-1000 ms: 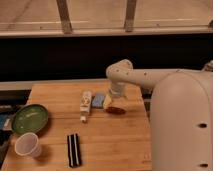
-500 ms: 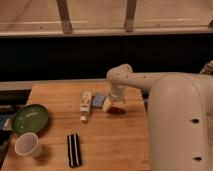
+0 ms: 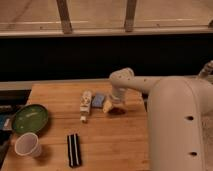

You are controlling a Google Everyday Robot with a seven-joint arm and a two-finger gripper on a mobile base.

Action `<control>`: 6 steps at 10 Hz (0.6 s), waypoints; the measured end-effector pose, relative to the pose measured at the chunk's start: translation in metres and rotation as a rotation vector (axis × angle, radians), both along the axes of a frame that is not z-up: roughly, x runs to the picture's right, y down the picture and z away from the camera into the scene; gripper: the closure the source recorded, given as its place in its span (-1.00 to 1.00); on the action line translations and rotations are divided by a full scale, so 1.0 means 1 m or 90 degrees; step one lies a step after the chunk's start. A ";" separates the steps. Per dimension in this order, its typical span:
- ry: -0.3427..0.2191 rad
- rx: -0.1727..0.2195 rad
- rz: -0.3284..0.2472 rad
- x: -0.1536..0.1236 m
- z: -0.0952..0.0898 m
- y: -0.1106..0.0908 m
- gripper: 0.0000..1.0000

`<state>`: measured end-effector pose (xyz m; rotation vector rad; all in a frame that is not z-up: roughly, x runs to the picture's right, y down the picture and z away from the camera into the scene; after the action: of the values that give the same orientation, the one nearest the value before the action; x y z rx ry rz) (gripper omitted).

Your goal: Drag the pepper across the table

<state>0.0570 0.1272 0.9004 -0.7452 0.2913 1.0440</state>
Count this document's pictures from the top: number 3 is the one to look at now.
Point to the blue sponge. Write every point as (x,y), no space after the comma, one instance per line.
(98,100)

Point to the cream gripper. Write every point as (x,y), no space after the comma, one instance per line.
(108,106)

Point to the white tube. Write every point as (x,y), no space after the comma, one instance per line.
(85,105)

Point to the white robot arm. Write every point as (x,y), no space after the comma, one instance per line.
(175,105)

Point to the green plate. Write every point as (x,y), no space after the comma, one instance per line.
(30,118)

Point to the black striped cloth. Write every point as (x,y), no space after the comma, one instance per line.
(74,153)

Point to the white paper cup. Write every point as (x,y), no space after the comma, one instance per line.
(28,145)

